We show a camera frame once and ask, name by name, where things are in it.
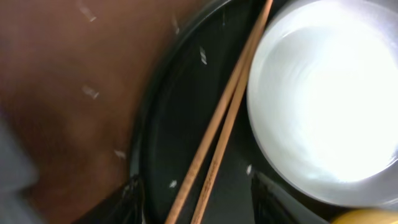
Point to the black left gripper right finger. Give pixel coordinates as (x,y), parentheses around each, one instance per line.
(273,205)

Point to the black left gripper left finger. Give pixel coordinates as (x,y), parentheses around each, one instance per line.
(124,206)

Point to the wooden chopstick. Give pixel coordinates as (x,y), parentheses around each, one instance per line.
(221,145)
(221,110)

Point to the yellow plastic bowl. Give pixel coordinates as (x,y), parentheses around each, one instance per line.
(368,217)

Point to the grey round plate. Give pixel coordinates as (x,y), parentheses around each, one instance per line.
(322,100)

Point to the round black tray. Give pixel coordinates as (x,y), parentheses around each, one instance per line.
(181,99)

